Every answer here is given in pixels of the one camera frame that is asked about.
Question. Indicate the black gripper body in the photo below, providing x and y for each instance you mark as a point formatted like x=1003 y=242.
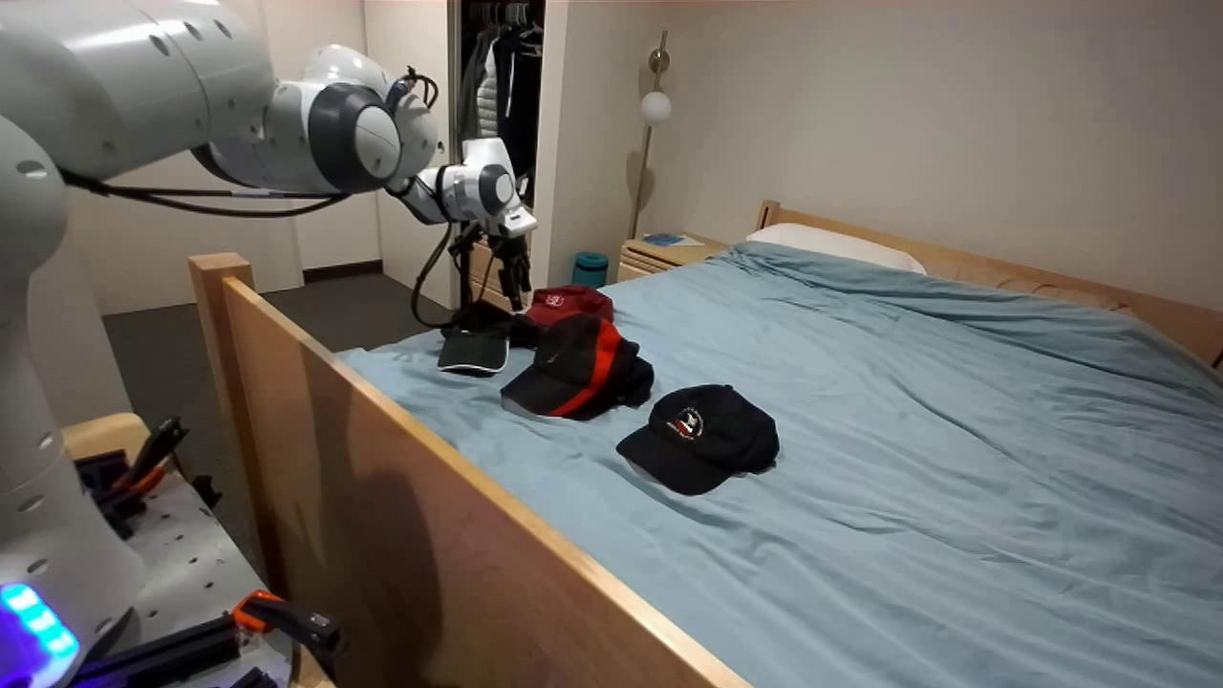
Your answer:
x=492 y=268

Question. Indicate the black cap white swoosh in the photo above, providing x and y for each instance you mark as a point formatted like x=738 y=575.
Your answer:
x=478 y=339

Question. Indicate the black cap orange brim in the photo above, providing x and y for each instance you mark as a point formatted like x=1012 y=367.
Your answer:
x=581 y=367

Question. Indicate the black cap red white logo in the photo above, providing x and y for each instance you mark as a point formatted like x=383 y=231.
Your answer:
x=696 y=437

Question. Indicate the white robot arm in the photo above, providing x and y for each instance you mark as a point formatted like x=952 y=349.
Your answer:
x=96 y=89

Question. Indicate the teal round container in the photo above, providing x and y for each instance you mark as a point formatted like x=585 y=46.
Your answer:
x=591 y=268

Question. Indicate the wooden nightstand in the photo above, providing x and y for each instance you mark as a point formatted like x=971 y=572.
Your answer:
x=664 y=252

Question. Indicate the white pillow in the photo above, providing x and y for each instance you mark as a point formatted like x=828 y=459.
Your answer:
x=832 y=242

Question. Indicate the white door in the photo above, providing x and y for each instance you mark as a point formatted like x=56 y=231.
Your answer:
x=137 y=252

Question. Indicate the black orange clamp tool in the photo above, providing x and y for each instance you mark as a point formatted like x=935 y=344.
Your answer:
x=272 y=613

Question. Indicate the perforated metal work table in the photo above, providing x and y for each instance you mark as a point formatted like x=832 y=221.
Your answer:
x=191 y=575

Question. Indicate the blue bed sheet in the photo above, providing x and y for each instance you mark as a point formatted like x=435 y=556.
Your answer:
x=971 y=486

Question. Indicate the globe wall lamp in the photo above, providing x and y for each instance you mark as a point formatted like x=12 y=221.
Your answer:
x=656 y=110

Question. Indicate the wooden bed frame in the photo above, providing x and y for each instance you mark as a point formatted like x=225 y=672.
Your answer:
x=436 y=572

